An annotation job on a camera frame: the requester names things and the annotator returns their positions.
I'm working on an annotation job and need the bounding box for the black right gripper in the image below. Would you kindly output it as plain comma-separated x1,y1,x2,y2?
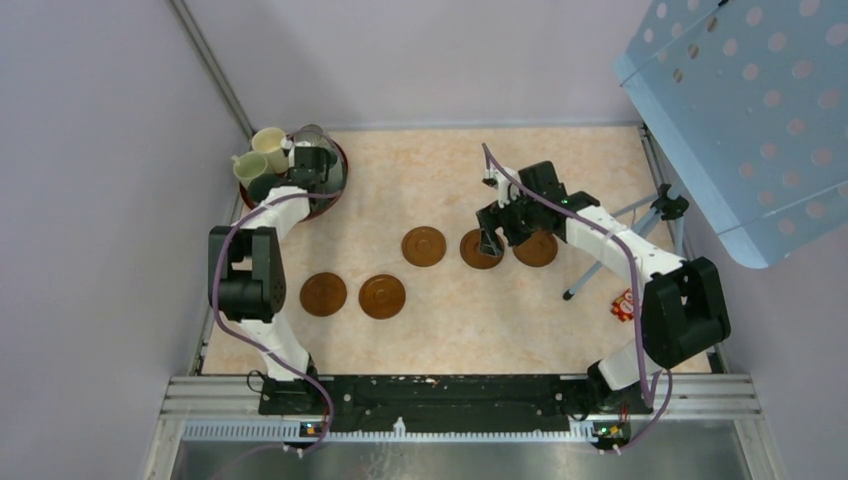
478,188,542,257

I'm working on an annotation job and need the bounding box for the light brown wooden coaster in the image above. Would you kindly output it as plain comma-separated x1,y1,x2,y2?
299,272,347,317

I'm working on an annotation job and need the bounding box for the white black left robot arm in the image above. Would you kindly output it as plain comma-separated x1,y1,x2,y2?
208,141,347,415

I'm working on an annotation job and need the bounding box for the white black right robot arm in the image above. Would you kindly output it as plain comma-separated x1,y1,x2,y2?
476,156,731,412

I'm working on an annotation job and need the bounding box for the grey ribbed cup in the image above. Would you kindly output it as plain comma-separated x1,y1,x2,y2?
290,124,333,150

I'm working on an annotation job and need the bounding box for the cream ceramic cup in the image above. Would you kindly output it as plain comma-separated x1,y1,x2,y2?
251,127,289,174

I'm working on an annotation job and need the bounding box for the grey green mug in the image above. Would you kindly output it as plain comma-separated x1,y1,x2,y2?
319,154,348,194

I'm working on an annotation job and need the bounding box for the dark red round tray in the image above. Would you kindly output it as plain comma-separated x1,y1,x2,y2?
239,124,349,220

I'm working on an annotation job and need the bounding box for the dark green mug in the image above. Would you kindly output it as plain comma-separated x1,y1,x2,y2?
246,174,287,208

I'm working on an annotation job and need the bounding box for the pale green mug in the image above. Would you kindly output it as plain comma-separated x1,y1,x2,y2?
231,151,273,189

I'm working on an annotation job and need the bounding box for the red owl sticker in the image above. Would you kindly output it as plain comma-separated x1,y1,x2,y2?
610,288,635,322

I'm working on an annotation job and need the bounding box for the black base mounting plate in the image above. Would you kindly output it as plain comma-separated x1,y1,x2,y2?
258,374,652,433

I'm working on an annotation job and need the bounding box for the grey tripod stand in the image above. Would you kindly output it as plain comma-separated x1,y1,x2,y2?
563,184,689,300

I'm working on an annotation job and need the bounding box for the blue perforated metal panel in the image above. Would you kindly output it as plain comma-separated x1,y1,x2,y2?
615,0,847,269

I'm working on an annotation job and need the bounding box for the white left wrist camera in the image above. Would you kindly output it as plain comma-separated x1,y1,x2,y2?
280,137,296,172

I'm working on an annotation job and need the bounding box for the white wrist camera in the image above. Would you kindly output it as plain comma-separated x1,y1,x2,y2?
280,137,296,172
483,166,521,208

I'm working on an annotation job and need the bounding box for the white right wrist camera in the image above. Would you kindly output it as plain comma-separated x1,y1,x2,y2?
483,166,521,208

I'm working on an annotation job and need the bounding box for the aluminium frame rail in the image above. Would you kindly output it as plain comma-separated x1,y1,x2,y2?
144,372,786,479

